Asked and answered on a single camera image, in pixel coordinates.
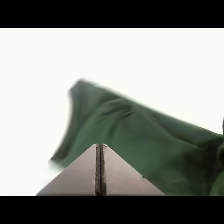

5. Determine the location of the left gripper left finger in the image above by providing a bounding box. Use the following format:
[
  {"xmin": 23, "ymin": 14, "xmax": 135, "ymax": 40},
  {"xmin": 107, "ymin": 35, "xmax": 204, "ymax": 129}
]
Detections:
[{"xmin": 36, "ymin": 143, "xmax": 100, "ymax": 197}]

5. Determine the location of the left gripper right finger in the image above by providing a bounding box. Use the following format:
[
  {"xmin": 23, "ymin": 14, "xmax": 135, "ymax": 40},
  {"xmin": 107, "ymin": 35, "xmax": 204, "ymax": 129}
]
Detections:
[{"xmin": 100, "ymin": 143, "xmax": 166, "ymax": 197}]

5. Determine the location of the dark green T-shirt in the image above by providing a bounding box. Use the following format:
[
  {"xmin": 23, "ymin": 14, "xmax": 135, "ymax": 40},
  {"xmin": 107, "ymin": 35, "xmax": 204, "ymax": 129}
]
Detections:
[{"xmin": 49, "ymin": 78, "xmax": 224, "ymax": 197}]

